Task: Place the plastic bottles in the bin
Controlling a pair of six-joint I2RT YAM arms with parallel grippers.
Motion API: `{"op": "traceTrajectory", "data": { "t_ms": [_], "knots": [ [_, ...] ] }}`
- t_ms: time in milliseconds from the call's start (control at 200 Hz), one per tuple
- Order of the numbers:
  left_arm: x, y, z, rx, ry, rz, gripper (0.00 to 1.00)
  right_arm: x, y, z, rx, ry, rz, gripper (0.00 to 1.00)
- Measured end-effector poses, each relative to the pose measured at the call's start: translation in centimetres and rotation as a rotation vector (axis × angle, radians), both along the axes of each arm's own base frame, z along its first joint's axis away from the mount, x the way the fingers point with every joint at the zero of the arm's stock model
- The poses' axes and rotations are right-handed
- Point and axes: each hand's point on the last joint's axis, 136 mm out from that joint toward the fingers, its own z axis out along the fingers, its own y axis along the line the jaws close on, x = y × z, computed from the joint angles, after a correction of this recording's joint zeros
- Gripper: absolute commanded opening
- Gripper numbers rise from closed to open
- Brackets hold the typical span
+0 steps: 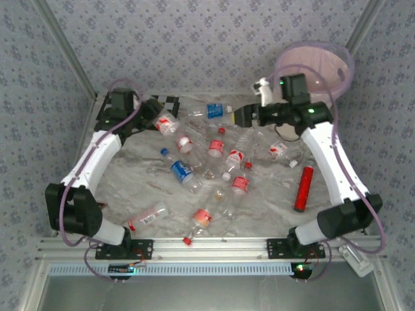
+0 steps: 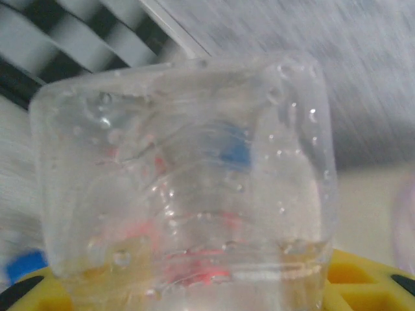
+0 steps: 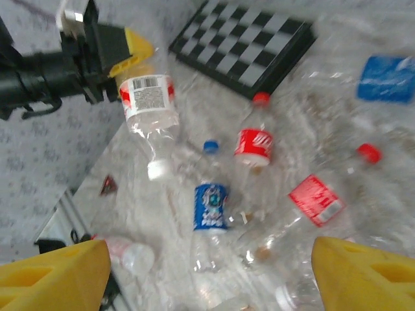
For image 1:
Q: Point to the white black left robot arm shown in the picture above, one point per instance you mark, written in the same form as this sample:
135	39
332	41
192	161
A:
94	155

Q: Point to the white plastic bracket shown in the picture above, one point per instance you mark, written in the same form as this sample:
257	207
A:
356	260

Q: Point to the clear bottle red white label white cap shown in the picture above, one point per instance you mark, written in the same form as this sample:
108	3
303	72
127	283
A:
277	149
235	157

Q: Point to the white bin with pink liner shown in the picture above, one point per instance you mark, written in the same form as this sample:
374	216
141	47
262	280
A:
311	61

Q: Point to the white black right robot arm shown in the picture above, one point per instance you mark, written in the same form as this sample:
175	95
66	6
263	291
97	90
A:
327	162

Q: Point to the aluminium front rail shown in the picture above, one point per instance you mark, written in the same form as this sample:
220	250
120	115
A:
210	249

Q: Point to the grey metal panel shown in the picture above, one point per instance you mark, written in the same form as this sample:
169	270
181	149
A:
210	294

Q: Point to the black grey checkerboard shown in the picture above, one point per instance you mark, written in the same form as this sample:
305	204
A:
172	103

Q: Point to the red glitter cylinder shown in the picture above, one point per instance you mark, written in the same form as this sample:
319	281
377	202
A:
304	189

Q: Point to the clear bottle blue label white cap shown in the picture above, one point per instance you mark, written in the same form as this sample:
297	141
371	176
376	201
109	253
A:
214	110

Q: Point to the aluminium frame post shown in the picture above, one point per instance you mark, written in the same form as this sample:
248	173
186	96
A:
67	48
364	24

